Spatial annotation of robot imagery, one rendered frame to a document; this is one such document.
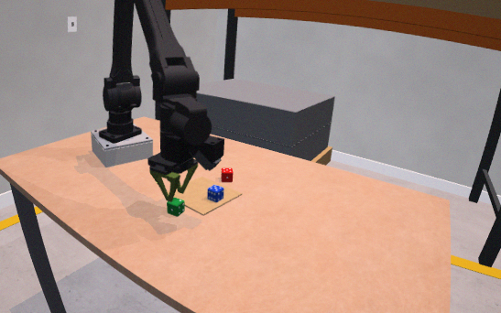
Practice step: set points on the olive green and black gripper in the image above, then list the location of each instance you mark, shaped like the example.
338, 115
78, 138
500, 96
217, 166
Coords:
158, 165

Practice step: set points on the green die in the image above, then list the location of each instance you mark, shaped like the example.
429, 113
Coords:
176, 207

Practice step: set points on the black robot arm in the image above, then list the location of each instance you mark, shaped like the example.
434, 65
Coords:
174, 75

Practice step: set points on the red die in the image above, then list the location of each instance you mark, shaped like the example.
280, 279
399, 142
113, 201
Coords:
227, 175

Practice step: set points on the blue die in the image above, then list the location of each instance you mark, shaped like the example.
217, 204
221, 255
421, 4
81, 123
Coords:
215, 193

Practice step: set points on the tan flat mat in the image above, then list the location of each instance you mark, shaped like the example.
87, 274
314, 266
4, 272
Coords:
195, 195

